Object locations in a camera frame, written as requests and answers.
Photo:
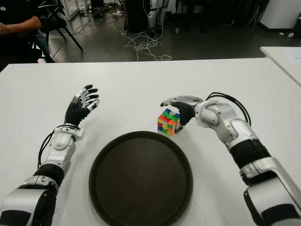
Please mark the white cabinet with black base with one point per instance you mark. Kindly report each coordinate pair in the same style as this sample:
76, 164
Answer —
282, 14

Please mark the dark brown round plate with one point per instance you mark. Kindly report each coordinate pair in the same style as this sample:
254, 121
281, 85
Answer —
141, 181

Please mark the standing humanoid robot legs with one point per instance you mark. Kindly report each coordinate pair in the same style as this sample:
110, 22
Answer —
156, 16

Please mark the seated person in black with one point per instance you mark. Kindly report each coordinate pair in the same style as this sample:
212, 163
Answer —
14, 44

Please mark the tall black box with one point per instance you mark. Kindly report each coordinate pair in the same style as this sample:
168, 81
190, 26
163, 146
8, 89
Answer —
136, 16

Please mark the white side table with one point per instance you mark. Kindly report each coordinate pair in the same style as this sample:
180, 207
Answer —
285, 61

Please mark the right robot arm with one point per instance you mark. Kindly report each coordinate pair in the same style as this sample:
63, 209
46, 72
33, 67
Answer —
240, 131

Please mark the white power strip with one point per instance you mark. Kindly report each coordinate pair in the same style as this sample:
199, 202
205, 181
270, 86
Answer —
117, 13

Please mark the person's bare forearm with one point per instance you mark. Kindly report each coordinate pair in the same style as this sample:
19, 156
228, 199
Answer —
23, 26

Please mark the glass display cabinet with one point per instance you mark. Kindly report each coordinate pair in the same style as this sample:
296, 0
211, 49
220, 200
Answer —
70, 9

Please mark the black folding chair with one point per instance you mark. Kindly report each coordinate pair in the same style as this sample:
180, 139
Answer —
55, 21

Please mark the multicoloured Rubik's cube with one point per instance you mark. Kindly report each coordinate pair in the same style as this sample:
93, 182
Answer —
167, 123

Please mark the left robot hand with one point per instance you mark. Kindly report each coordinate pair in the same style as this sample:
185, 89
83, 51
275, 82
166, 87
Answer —
74, 113

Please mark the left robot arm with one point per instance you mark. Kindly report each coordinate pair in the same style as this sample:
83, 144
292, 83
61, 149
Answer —
57, 150

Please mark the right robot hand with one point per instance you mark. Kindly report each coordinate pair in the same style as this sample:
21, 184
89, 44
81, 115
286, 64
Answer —
187, 110

